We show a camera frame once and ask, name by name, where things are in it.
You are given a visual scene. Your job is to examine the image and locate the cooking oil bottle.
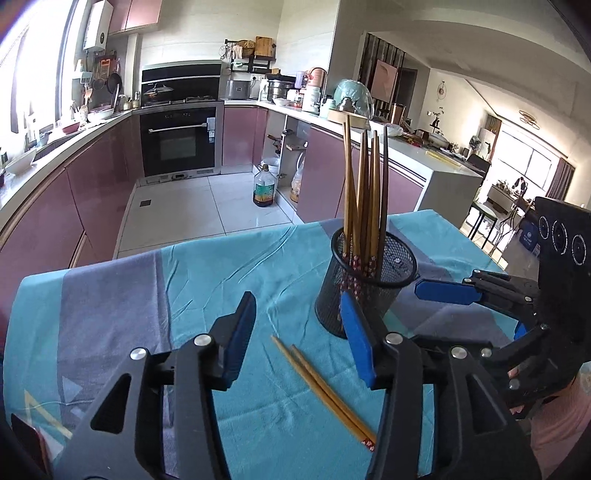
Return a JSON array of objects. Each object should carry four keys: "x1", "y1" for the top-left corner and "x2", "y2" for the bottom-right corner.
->
[{"x1": 252, "y1": 164, "x2": 277, "y2": 208}]

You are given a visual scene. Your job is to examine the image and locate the pot with glass lid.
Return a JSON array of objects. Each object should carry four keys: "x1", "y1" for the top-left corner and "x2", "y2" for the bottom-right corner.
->
[{"x1": 144, "y1": 83, "x2": 174, "y2": 103}]

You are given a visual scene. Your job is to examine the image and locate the mauve kitchen cabinet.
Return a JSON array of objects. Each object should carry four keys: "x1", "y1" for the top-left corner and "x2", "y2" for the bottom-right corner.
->
[
  {"x1": 295, "y1": 124, "x2": 426, "y2": 223},
  {"x1": 0, "y1": 113, "x2": 144, "y2": 301},
  {"x1": 222, "y1": 105, "x2": 269, "y2": 174}
]

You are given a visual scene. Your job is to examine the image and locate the white kitchen island counter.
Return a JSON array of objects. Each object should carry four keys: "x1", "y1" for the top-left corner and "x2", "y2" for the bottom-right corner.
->
[{"x1": 387, "y1": 133, "x2": 484, "y2": 228}]

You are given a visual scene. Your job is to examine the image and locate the person's right forearm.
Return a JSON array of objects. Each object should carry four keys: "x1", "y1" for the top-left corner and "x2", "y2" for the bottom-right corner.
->
[{"x1": 529, "y1": 374, "x2": 589, "y2": 478}]

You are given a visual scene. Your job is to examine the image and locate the steel cooking pot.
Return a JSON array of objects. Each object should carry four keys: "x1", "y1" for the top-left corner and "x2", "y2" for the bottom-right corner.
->
[{"x1": 267, "y1": 78, "x2": 296, "y2": 100}]

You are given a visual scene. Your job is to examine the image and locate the black built-in oven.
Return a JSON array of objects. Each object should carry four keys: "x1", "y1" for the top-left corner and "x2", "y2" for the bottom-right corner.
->
[{"x1": 139, "y1": 107, "x2": 219, "y2": 178}]

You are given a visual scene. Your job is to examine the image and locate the bundle of wooden chopsticks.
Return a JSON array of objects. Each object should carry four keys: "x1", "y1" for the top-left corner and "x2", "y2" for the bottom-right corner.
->
[{"x1": 342, "y1": 114, "x2": 391, "y2": 296}]

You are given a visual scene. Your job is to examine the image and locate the black range hood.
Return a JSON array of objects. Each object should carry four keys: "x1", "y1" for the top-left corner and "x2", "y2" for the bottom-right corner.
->
[{"x1": 141, "y1": 62, "x2": 223, "y2": 100}]

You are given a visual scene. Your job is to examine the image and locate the wooden chopstick floral end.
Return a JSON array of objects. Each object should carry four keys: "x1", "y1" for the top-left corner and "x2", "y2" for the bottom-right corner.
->
[
  {"x1": 271, "y1": 335, "x2": 374, "y2": 452},
  {"x1": 291, "y1": 344, "x2": 377, "y2": 445}
]

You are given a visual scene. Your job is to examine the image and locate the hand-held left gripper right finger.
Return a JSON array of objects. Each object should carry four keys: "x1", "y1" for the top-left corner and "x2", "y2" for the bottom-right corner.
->
[{"x1": 339, "y1": 291, "x2": 543, "y2": 480}]

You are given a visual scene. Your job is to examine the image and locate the black mesh utensil holder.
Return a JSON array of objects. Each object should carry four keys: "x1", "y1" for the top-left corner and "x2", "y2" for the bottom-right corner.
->
[{"x1": 315, "y1": 229, "x2": 419, "y2": 340}]

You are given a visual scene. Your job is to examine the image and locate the person's right hand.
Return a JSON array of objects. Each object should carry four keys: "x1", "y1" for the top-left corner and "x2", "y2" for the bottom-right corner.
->
[{"x1": 507, "y1": 367, "x2": 526, "y2": 415}]

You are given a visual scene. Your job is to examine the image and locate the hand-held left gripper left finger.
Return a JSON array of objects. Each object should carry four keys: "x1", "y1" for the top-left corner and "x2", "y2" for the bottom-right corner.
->
[{"x1": 53, "y1": 291, "x2": 257, "y2": 480}]

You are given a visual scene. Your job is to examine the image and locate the teal and grey tablecloth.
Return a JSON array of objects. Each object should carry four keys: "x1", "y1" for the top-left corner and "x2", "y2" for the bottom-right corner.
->
[{"x1": 0, "y1": 209, "x2": 527, "y2": 480}]

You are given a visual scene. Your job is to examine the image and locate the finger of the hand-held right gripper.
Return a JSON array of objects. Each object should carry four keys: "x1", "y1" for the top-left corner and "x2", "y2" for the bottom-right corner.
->
[
  {"x1": 414, "y1": 269, "x2": 541, "y2": 320},
  {"x1": 411, "y1": 322, "x2": 552, "y2": 370}
]

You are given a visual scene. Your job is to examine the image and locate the mauve wall cabinet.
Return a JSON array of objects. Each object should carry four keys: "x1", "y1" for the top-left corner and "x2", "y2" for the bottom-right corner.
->
[{"x1": 108, "y1": 0, "x2": 163, "y2": 36}]

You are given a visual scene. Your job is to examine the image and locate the plastic bag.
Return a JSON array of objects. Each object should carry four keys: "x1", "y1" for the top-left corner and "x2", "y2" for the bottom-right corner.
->
[{"x1": 290, "y1": 156, "x2": 306, "y2": 204}]

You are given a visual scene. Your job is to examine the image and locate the blue storage box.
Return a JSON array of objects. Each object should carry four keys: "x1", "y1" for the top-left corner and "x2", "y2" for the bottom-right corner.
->
[{"x1": 517, "y1": 219, "x2": 544, "y2": 256}]

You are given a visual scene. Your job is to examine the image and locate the teal food cover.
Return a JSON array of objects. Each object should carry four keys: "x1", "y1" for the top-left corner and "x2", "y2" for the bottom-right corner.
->
[{"x1": 333, "y1": 78, "x2": 374, "y2": 121}]

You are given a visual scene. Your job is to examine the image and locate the white water heater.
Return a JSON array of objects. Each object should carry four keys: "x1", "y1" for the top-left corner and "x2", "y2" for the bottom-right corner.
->
[{"x1": 83, "y1": 0, "x2": 114, "y2": 51}]

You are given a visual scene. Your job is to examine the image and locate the kitchen window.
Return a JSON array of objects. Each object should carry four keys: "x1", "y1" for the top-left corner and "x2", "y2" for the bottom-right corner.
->
[{"x1": 0, "y1": 0, "x2": 86, "y2": 139}]

